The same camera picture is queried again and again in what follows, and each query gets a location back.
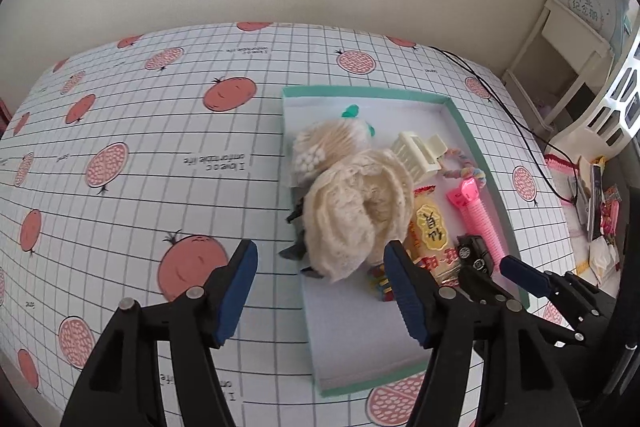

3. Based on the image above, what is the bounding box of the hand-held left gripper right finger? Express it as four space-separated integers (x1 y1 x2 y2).
382 240 583 427

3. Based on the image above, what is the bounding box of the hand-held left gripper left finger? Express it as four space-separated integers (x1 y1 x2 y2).
60 238 259 427

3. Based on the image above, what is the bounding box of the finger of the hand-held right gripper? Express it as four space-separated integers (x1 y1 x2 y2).
500 256 616 348
457 264 509 303

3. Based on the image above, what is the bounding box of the colourful block puzzle toy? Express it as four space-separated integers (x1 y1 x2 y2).
365 268 396 304

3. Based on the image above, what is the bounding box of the black toy car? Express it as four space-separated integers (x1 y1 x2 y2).
456 233 496 275

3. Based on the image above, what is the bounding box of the teal shallow cardboard box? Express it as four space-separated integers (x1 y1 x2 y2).
280 86 531 398

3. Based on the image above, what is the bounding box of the pink hair roller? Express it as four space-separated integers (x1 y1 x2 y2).
446 177 506 260

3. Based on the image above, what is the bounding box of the yellow cracker packet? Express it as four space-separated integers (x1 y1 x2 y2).
404 184 461 288

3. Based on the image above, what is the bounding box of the cream lace cloth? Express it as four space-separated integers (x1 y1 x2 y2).
300 149 416 282

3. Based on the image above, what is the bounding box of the pastel fuzzy scrunchie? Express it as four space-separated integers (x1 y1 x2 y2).
440 148 488 188

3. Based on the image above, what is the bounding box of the white hair claw clip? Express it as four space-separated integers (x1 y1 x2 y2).
390 131 447 182

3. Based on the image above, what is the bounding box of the bag of toothpicks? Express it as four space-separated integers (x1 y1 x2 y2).
291 104 377 185

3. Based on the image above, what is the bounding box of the pile of small packets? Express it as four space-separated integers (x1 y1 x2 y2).
570 156 626 293

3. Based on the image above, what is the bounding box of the white slotted basket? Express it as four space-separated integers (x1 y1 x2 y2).
547 14 640 158

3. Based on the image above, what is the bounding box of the pomegranate print grid tablecloth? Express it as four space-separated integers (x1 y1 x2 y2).
0 21 601 427

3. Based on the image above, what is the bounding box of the white wooden chair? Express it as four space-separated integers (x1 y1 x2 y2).
502 0 618 135

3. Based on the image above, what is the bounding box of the black cable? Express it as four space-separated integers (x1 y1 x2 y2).
429 46 578 205

